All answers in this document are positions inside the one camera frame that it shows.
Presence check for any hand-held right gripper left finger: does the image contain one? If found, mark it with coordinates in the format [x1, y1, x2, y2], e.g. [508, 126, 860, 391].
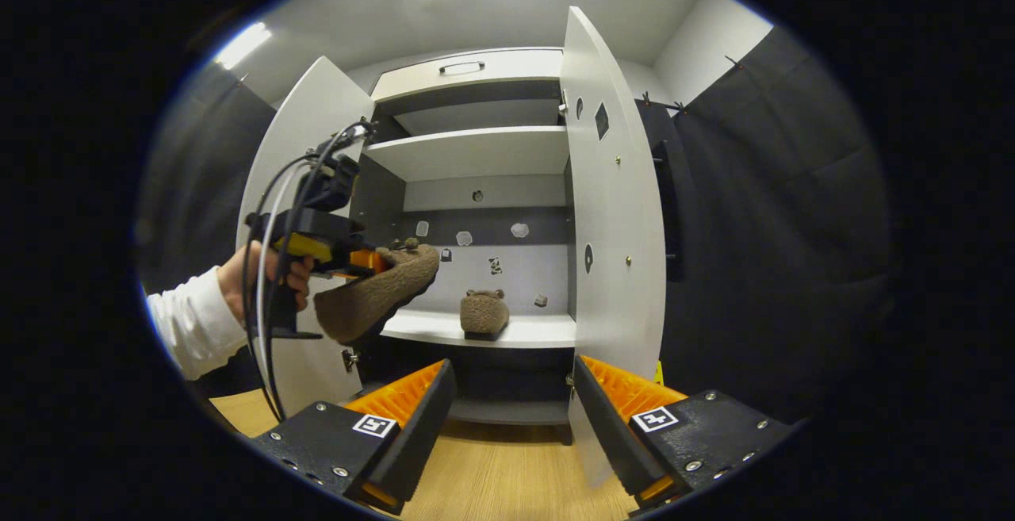
[250, 358, 458, 515]

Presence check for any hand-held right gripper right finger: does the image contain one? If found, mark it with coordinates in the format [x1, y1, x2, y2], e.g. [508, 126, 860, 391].
[573, 354, 794, 512]

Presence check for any brown fuzzy shoe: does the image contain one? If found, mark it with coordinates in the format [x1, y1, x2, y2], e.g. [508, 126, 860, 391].
[460, 289, 511, 342]
[314, 238, 442, 346]

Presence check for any white cabinet door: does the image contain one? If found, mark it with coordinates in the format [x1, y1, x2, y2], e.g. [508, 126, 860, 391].
[236, 56, 377, 419]
[560, 6, 667, 488]

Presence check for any white shoe cabinet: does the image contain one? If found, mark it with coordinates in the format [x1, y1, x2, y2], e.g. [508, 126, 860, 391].
[343, 47, 578, 446]

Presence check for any white cabinet drawer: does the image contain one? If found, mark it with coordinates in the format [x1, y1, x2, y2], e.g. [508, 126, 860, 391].
[371, 48, 565, 103]

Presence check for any black backdrop cloth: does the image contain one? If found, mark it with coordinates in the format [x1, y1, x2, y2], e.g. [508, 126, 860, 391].
[139, 61, 278, 300]
[633, 97, 687, 363]
[666, 25, 901, 427]

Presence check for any ceiling light panel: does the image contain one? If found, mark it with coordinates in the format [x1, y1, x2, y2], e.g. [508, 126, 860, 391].
[213, 21, 273, 71]

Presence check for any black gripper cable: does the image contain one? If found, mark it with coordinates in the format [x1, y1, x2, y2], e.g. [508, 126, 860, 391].
[242, 121, 375, 424]

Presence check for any black door handle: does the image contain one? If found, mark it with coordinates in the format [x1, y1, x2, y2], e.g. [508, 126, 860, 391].
[652, 140, 684, 284]

